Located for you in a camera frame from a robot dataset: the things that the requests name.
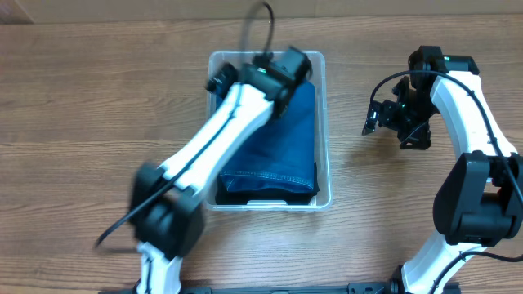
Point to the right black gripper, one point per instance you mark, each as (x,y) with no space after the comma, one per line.
(391,118)

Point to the blue denim jeans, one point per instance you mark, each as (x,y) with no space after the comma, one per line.
(279,158)

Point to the black cloth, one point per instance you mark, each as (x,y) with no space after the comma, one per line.
(225,197)

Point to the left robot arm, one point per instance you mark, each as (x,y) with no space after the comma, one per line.
(166,208)

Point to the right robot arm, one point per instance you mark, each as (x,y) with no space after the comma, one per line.
(480,202)

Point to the clear plastic storage container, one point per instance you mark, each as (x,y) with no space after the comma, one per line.
(321,146)

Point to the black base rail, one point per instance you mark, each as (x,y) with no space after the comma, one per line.
(282,290)

